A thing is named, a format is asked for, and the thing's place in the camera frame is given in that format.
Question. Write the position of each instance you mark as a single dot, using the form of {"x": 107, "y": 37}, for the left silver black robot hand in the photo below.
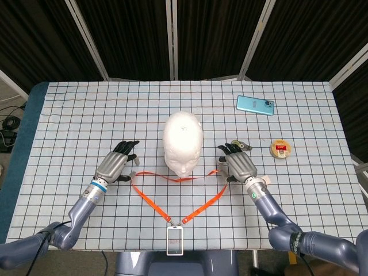
{"x": 112, "y": 166}

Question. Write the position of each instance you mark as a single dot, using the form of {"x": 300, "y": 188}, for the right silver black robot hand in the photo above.
{"x": 241, "y": 166}

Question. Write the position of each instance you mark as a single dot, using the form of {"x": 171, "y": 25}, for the clear white badge holder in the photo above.
{"x": 174, "y": 241}

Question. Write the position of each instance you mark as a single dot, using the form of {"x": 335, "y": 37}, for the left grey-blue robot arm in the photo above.
{"x": 83, "y": 207}

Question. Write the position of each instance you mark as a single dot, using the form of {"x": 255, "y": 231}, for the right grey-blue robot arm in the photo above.
{"x": 270, "y": 207}

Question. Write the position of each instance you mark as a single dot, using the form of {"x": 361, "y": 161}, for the white foam mannequin head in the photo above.
{"x": 184, "y": 135}

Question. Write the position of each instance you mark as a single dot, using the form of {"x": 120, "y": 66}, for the grey correction tape dispenser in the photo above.
{"x": 245, "y": 147}

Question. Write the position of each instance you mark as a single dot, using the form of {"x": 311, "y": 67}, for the small red white box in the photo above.
{"x": 268, "y": 180}

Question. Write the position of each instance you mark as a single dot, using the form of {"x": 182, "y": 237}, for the round tape roll red label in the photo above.
{"x": 280, "y": 148}

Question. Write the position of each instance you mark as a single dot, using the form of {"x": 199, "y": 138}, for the white black checkered tablecloth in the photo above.
{"x": 86, "y": 115}

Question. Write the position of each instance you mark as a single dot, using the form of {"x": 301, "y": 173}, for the light blue smartphone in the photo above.
{"x": 254, "y": 105}

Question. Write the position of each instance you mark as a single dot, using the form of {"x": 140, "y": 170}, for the white table leg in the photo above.
{"x": 255, "y": 258}

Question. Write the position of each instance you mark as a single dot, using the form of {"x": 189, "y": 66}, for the black power adapter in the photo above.
{"x": 7, "y": 141}

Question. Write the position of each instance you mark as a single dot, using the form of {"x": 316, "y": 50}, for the grey-blue robot torso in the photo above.
{"x": 178, "y": 264}

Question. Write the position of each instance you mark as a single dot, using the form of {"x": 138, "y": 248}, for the black folding screen white frames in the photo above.
{"x": 138, "y": 37}

